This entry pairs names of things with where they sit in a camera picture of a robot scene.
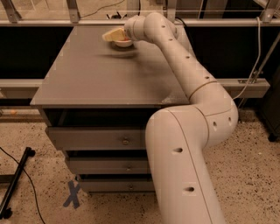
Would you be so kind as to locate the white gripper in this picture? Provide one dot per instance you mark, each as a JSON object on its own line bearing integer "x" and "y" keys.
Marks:
{"x": 129, "y": 29}

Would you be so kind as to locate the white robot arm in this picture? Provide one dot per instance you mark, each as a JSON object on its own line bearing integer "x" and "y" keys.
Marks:
{"x": 175, "y": 137}

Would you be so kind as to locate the white paper bowl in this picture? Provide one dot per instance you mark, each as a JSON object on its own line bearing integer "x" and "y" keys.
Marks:
{"x": 123, "y": 44}

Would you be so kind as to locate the grey drawer cabinet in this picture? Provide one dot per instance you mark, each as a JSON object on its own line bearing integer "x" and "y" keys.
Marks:
{"x": 95, "y": 84}

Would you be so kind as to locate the top grey drawer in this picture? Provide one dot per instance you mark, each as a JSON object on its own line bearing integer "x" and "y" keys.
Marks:
{"x": 96, "y": 138}

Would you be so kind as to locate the grey drawer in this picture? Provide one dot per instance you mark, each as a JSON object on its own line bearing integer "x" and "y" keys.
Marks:
{"x": 108, "y": 165}
{"x": 96, "y": 138}
{"x": 116, "y": 185}

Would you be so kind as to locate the middle grey drawer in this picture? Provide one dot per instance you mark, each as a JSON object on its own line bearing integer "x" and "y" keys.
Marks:
{"x": 108, "y": 165}

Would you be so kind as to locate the bottom grey drawer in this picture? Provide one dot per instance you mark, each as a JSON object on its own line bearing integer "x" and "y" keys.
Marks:
{"x": 116, "y": 185}

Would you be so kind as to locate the blue tape cross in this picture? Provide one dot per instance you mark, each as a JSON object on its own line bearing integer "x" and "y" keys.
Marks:
{"x": 73, "y": 195}

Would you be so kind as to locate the black stand leg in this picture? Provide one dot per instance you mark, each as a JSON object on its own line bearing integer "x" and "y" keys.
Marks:
{"x": 12, "y": 180}

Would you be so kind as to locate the metal railing frame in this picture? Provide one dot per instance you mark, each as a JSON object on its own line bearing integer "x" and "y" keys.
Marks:
{"x": 189, "y": 13}

